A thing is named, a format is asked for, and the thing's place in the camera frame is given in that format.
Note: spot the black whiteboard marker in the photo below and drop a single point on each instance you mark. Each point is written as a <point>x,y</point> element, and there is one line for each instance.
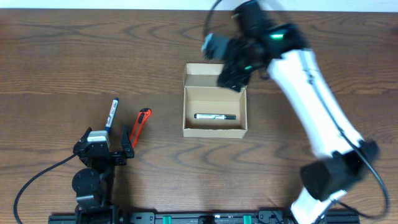
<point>215,116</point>

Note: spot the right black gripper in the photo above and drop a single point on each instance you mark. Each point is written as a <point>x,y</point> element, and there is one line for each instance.
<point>233,75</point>

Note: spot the orange utility knife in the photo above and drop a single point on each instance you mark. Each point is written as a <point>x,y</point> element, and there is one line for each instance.
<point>142,117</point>

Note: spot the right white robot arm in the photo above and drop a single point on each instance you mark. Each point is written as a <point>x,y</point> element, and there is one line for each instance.
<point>343,156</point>

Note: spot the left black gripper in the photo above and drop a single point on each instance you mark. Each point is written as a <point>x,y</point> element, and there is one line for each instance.
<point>111,155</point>

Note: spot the blue whiteboard marker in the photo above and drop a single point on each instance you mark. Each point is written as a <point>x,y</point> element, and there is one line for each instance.
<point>111,115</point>

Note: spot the open cardboard box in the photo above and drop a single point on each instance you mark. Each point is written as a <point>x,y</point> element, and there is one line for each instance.
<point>203,95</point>

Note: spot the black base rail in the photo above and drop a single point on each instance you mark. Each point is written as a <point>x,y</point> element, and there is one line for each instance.
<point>259,217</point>

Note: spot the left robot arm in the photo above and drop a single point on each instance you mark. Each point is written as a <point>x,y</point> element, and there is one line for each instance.
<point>93,185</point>

